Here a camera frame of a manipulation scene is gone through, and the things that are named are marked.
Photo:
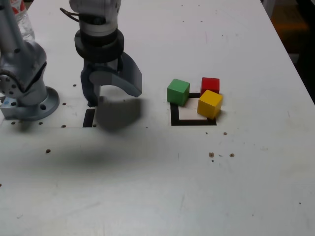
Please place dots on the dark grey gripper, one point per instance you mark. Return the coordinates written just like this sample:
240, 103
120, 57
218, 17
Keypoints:
103, 66

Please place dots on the green cube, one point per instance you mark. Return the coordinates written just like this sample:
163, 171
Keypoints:
177, 92

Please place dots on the red cube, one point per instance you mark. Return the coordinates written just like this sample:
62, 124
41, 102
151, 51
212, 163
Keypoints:
210, 84

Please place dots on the yellow cube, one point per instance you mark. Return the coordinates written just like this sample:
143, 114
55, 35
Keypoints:
209, 104

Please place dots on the black tape square outline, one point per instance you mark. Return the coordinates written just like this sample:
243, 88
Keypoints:
175, 115

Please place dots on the black tape strip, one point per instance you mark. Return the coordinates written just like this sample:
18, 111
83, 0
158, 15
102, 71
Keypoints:
88, 118

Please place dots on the clear plastic water bottle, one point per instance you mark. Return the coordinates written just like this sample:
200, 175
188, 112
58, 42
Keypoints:
25, 24

